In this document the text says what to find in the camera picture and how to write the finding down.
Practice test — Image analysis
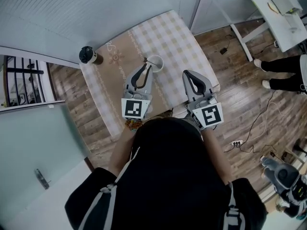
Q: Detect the black-lidded thermos bottle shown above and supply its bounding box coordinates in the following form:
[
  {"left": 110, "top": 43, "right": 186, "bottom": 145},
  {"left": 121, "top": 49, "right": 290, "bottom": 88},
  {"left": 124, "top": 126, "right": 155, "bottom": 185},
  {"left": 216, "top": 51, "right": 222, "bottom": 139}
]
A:
[{"left": 79, "top": 46, "right": 104, "bottom": 65}]

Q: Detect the beige checked tablecloth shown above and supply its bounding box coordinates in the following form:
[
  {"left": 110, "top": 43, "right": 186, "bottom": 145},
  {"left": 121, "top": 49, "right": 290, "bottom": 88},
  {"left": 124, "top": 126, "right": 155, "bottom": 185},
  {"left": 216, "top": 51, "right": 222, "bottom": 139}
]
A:
[{"left": 79, "top": 10, "right": 221, "bottom": 137}]

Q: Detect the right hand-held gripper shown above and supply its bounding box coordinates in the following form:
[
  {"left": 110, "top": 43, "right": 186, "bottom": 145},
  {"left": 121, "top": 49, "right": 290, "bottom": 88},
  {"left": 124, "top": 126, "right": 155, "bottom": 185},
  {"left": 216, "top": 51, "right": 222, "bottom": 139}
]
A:
[{"left": 182, "top": 70, "right": 224, "bottom": 131}]

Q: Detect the white desk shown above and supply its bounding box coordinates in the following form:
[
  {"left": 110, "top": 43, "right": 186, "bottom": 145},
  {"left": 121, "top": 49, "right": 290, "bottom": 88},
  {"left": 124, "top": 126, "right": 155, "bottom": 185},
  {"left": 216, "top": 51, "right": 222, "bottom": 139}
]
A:
[{"left": 230, "top": 0, "right": 307, "bottom": 62}]

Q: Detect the white cable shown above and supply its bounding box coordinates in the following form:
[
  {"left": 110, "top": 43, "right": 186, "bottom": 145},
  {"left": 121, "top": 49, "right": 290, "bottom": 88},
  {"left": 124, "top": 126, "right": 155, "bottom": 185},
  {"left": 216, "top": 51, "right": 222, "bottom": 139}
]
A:
[{"left": 242, "top": 101, "right": 285, "bottom": 144}]

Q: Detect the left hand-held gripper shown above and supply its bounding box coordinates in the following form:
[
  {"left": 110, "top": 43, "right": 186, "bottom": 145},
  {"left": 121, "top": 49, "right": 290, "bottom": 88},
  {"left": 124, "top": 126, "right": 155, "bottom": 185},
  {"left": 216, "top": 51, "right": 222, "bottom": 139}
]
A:
[{"left": 121, "top": 64, "right": 154, "bottom": 121}]

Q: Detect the black metal railing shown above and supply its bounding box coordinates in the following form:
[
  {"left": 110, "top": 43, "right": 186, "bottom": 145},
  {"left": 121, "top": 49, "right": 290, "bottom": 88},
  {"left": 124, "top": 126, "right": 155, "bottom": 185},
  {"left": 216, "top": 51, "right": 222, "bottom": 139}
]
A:
[{"left": 3, "top": 56, "right": 46, "bottom": 107}]

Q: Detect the black cable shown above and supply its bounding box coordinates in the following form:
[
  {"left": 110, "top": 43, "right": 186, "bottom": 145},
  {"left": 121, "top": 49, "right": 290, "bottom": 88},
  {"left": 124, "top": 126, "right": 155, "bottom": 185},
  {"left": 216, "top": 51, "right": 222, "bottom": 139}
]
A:
[{"left": 224, "top": 90, "right": 277, "bottom": 153}]

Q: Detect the colourful beaded bracelet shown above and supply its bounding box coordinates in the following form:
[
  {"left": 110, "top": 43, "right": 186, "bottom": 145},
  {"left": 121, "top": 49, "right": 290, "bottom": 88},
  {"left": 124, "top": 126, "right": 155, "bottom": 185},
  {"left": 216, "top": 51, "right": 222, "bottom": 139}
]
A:
[{"left": 124, "top": 119, "right": 142, "bottom": 131}]

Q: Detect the metal door handle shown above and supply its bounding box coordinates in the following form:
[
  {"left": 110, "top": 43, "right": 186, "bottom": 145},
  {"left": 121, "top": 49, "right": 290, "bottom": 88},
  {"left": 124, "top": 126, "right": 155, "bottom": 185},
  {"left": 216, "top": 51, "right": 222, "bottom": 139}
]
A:
[{"left": 34, "top": 168, "right": 51, "bottom": 190}]

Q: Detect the yellow curved object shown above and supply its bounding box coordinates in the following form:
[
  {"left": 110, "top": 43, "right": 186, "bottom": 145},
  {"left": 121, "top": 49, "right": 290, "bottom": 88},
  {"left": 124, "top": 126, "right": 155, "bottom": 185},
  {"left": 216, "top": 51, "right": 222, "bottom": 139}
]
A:
[{"left": 267, "top": 1, "right": 280, "bottom": 14}]

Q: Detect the person's black shirt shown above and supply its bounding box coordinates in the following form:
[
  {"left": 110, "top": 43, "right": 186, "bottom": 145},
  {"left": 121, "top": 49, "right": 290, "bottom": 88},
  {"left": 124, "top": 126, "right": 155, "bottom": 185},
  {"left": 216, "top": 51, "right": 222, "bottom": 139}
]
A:
[{"left": 64, "top": 117, "right": 267, "bottom": 230}]

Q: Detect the person's left forearm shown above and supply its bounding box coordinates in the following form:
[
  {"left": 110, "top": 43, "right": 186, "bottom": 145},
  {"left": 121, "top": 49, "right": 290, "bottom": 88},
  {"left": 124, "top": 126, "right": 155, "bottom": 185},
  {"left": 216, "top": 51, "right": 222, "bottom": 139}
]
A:
[{"left": 109, "top": 126, "right": 140, "bottom": 177}]

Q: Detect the person's right forearm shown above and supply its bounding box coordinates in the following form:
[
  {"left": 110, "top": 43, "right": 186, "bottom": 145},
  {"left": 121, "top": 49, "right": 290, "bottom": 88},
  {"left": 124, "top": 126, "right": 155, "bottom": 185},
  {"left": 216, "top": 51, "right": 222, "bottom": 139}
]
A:
[{"left": 202, "top": 128, "right": 232, "bottom": 184}]

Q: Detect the white cup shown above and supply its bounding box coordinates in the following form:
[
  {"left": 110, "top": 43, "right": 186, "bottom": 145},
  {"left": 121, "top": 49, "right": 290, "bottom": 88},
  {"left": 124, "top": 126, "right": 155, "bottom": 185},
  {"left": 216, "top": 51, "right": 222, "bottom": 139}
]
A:
[{"left": 144, "top": 54, "right": 165, "bottom": 73}]

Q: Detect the small dark object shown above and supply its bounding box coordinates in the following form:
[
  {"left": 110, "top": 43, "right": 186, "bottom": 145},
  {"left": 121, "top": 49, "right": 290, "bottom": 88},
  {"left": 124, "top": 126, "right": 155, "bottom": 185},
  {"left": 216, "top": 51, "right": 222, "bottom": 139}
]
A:
[{"left": 143, "top": 57, "right": 159, "bottom": 67}]

